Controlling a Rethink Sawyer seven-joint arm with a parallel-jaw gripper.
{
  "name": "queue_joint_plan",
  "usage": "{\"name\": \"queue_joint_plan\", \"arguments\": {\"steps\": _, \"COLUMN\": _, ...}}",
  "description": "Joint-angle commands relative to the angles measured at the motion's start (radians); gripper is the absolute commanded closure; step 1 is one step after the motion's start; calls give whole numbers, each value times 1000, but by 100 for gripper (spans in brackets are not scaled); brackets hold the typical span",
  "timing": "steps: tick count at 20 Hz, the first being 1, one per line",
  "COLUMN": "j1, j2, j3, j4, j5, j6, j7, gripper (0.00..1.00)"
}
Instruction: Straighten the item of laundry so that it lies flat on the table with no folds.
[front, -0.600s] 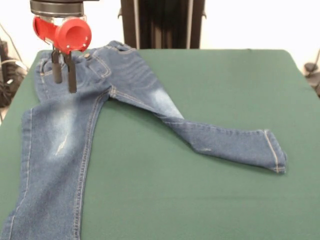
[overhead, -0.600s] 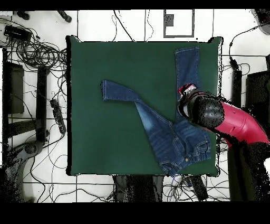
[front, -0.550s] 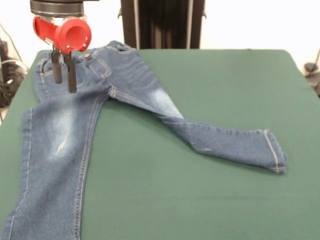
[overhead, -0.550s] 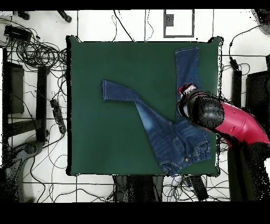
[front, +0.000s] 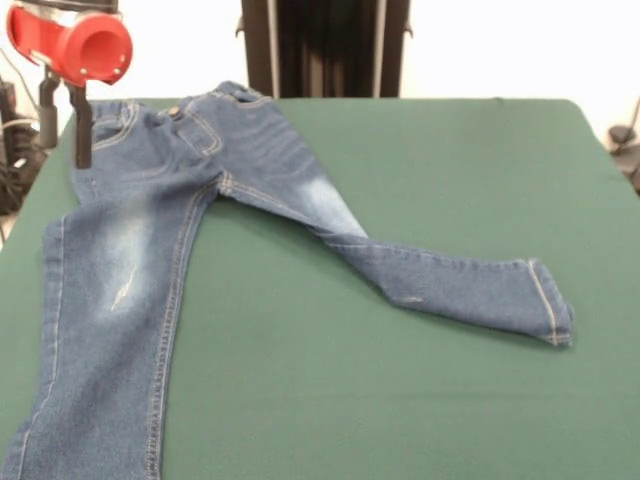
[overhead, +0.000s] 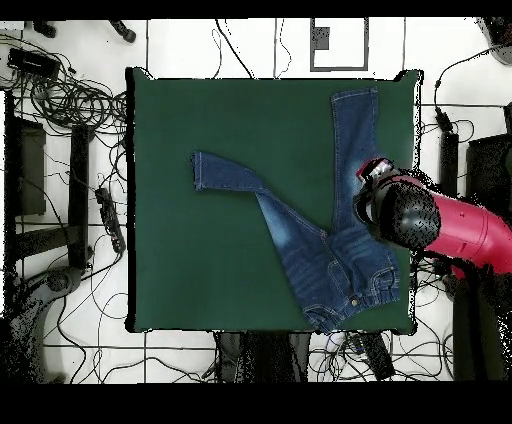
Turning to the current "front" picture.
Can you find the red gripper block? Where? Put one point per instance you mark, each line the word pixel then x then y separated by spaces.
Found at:
pixel 75 47

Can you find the blue denim jeans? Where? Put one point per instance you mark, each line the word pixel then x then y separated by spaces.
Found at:
pixel 125 250

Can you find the black upright power strip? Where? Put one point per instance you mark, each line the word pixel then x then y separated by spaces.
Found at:
pixel 8 100

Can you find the black metal column stand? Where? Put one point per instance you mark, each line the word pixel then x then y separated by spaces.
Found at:
pixel 325 50

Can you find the dark green table cloth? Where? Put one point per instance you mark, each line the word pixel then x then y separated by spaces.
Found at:
pixel 400 400

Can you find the black round plug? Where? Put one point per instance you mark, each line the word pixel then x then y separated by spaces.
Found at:
pixel 620 134

